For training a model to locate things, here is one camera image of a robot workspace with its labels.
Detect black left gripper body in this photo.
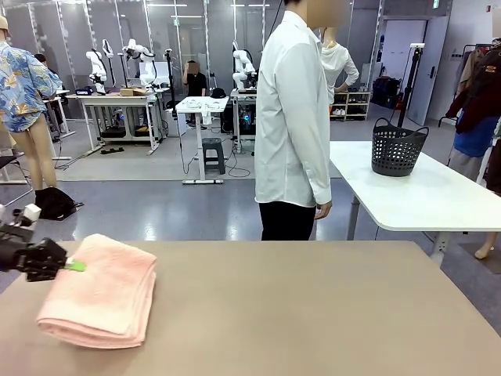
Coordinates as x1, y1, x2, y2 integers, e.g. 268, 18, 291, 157
0, 222, 31, 273

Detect pink terry towel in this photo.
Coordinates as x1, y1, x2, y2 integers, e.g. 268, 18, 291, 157
35, 233, 158, 349

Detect person right forearm white sleeve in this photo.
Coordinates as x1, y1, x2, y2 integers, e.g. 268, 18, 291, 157
303, 136, 333, 205

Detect black bag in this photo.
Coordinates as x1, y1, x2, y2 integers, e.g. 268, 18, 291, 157
34, 186, 79, 221

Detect black chair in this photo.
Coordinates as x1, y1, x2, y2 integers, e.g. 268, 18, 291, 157
0, 151, 34, 208

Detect tan mannequin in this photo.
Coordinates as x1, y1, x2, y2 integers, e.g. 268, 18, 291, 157
0, 26, 59, 192

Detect blue floral shirt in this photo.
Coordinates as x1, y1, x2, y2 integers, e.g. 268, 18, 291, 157
0, 41, 63, 134

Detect long white workbench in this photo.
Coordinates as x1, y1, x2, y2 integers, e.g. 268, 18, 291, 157
65, 92, 165, 156

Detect white standing desk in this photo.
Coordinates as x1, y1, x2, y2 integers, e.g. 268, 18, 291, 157
175, 96, 230, 186

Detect dark-haired person at desk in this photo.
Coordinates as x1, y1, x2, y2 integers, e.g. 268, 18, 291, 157
34, 53, 59, 75

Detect grey plastic stool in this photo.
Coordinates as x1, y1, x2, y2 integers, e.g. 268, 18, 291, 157
200, 137, 227, 175

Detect black tripod pole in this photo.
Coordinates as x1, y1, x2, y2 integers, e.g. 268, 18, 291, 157
164, 48, 176, 110

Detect seated person in black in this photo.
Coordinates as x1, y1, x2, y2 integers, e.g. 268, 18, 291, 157
182, 59, 208, 127

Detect white robot workbench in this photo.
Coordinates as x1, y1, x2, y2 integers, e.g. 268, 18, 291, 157
229, 88, 259, 154

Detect person in white shirt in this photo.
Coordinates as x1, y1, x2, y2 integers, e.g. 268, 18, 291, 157
254, 0, 351, 241

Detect wooden shoe shelf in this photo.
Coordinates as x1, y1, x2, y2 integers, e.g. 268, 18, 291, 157
330, 90, 372, 121

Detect mannequin with white top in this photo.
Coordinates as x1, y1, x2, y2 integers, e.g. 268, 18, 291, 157
320, 26, 360, 106

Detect dark plastic laundry basket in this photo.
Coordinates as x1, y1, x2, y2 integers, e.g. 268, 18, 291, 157
370, 117, 430, 178

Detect white side table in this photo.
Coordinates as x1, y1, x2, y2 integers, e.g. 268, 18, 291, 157
330, 140, 501, 269

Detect black luggage bags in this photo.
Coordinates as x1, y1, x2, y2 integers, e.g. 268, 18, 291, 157
371, 76, 402, 109

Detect black tripod with white head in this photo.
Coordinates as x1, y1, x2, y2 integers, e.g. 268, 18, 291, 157
393, 42, 426, 128

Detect grey skirt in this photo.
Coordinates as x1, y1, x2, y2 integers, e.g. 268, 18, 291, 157
448, 148, 486, 183

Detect beige mannequin foot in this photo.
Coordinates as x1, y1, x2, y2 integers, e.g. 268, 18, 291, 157
474, 230, 497, 260

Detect blue garment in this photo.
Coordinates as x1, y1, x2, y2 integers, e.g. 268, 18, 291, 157
453, 115, 500, 157

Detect grey door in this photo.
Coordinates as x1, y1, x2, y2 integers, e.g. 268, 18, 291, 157
406, 15, 451, 126

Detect beige coat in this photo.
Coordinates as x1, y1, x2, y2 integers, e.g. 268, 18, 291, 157
456, 49, 477, 99

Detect dark brown jacket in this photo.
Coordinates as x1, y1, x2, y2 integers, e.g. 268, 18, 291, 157
445, 38, 501, 134

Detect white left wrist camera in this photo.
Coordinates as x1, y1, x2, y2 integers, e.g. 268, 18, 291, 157
11, 202, 42, 236

